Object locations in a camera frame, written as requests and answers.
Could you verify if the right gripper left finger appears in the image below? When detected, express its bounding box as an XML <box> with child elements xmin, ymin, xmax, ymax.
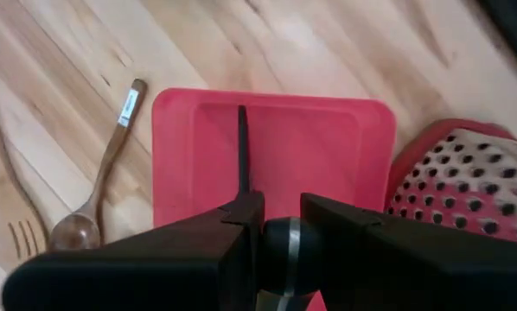
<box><xmin>1</xmin><ymin>189</ymin><xmax>266</xmax><ymax>311</ymax></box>

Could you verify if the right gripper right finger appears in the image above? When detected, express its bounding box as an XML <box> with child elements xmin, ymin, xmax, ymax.
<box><xmin>300</xmin><ymin>192</ymin><xmax>517</xmax><ymax>311</ymax></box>

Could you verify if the dark wooden spoon with label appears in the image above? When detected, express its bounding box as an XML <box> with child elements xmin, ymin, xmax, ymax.
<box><xmin>46</xmin><ymin>78</ymin><xmax>149</xmax><ymax>252</ymax></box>

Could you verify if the small paring knife black handle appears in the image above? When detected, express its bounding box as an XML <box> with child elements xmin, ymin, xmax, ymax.
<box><xmin>237</xmin><ymin>105</ymin><xmax>325</xmax><ymax>311</ymax></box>

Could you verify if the slotted light wooden spatula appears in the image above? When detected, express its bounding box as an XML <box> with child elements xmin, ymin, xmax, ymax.
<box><xmin>0</xmin><ymin>218</ymin><xmax>48</xmax><ymax>265</ymax></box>

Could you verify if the pink plastic tray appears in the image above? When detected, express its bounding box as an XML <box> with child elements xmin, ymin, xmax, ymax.
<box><xmin>151</xmin><ymin>87</ymin><xmax>398</xmax><ymax>311</ymax></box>

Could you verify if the metal box grater red handle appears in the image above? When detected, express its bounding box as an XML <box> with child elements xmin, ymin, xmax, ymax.
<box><xmin>383</xmin><ymin>118</ymin><xmax>517</xmax><ymax>247</ymax></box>

